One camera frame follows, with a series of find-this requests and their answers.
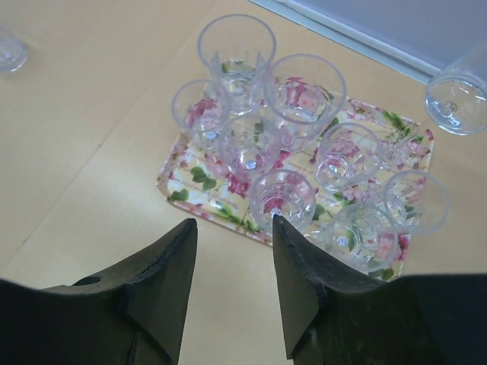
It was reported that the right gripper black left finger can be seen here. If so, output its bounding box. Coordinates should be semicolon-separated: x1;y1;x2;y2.
1;218;198;364

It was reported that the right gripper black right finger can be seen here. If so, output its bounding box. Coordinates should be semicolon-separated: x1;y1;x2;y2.
272;216;486;364

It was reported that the small clear glass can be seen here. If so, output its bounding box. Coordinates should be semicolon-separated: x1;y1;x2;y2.
218;113;283;181
249;169;317;234
382;170;450;235
376;131;415;171
315;122;384;191
324;203;399;274
171;79;231;151

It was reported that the tall stemmed wine glass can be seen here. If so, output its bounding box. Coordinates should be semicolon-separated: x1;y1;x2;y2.
424;40;486;136

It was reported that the large clear tumbler glass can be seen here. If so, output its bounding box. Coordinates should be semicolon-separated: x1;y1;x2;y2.
197;14;277;115

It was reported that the floral patterned tray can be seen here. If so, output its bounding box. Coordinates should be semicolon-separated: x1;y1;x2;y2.
155;90;434;282

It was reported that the aluminium table frame rail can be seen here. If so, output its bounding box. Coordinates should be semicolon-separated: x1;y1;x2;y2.
250;0;440;84

